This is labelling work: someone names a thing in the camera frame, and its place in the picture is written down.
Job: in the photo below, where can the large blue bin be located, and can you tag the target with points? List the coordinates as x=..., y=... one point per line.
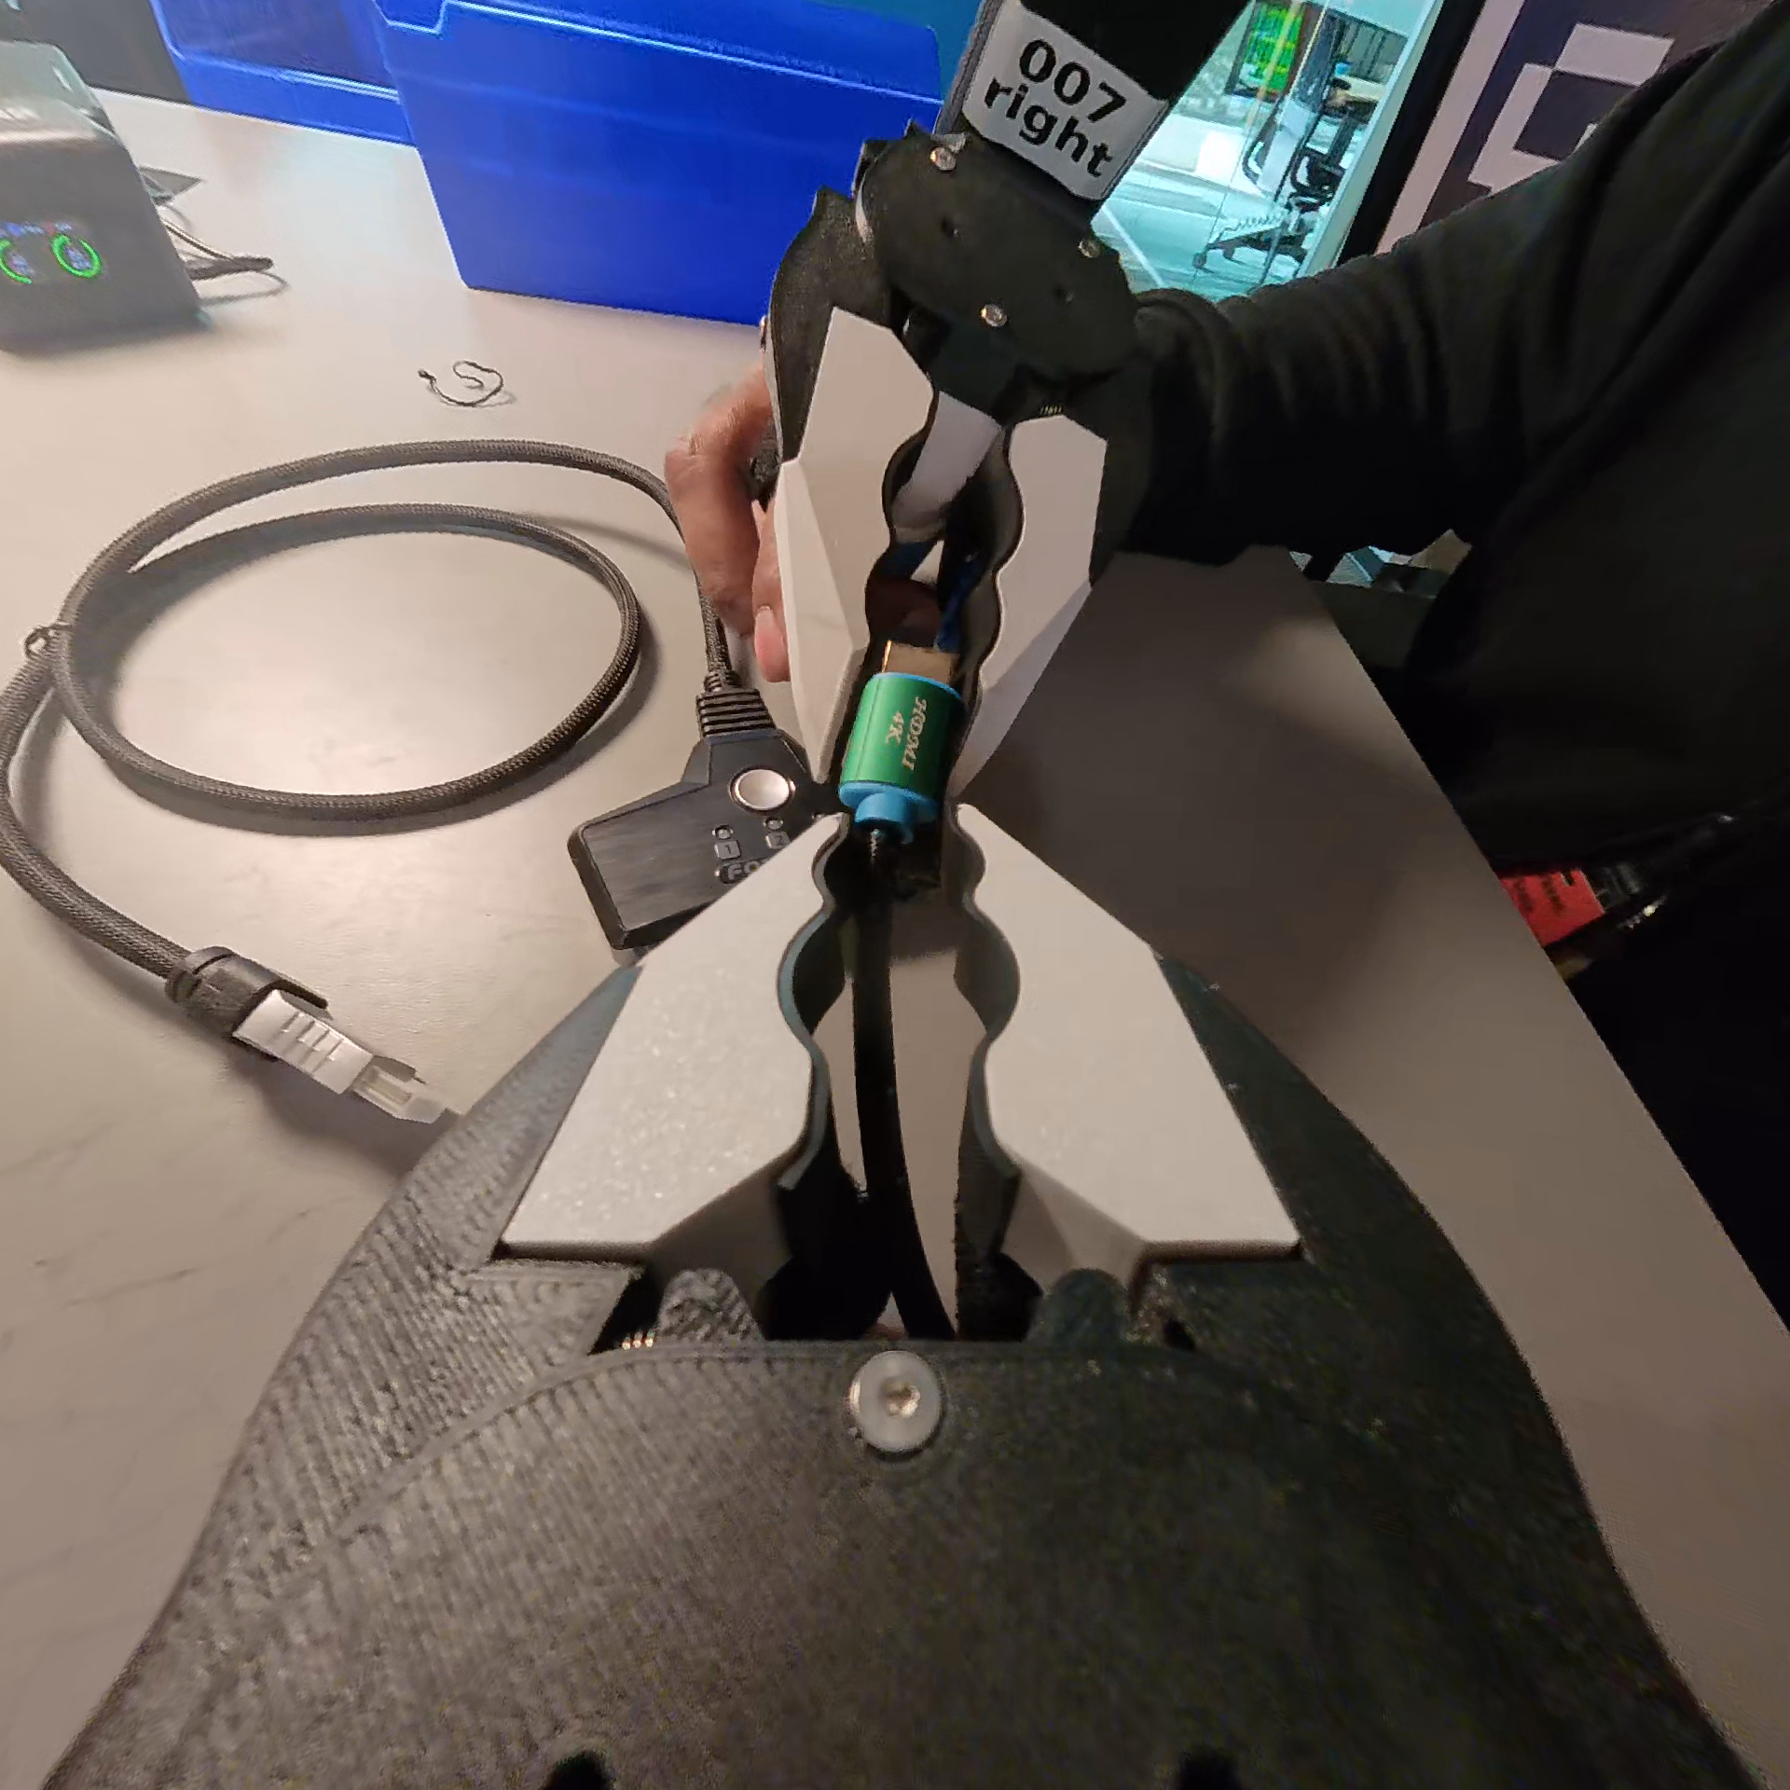
x=280, y=59
x=669, y=184

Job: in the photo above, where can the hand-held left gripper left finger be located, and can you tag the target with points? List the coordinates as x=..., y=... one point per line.
x=669, y=1104

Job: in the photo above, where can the framed fiducial marker sign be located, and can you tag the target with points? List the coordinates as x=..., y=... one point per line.
x=1526, y=99

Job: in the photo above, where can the black power bank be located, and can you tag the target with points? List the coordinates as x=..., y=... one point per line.
x=71, y=184

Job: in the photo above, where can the black square HDMI hub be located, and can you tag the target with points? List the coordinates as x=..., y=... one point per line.
x=299, y=1037

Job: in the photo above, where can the black hdmi switch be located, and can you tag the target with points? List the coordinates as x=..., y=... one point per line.
x=658, y=864

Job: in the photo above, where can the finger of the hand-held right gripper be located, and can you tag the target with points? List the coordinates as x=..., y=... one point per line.
x=838, y=488
x=1059, y=530

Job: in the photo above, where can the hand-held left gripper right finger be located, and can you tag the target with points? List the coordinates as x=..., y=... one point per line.
x=1133, y=1104

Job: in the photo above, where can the person's right hand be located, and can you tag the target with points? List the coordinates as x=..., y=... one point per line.
x=713, y=488

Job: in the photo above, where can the person's right forearm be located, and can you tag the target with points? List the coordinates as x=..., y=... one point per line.
x=1401, y=387

